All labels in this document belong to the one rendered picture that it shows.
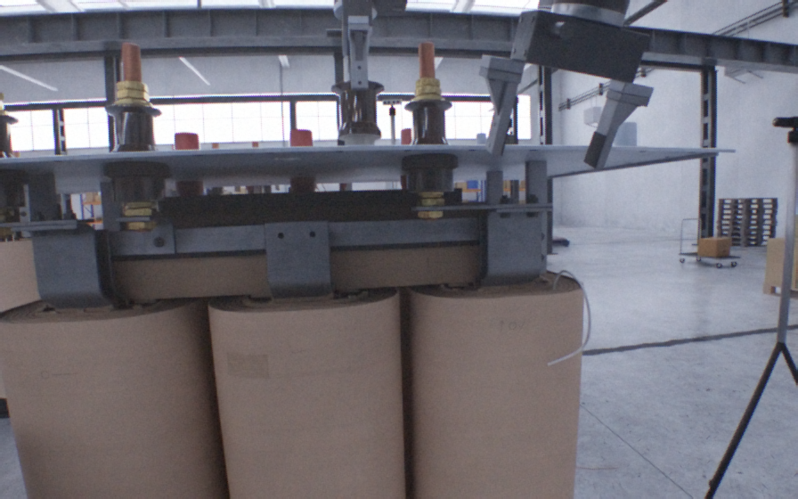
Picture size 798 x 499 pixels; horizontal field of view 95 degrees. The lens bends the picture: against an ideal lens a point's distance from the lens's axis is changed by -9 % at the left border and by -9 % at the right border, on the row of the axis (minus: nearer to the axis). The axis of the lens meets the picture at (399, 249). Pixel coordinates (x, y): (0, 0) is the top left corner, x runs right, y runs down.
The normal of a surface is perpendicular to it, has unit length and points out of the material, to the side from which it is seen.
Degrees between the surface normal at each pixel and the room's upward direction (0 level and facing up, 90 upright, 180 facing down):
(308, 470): 90
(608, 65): 113
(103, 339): 90
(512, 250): 90
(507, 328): 90
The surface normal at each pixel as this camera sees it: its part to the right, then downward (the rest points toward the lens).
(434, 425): -0.72, 0.10
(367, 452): 0.46, 0.08
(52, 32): 0.14, 0.10
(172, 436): 0.77, 0.04
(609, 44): 0.11, 0.49
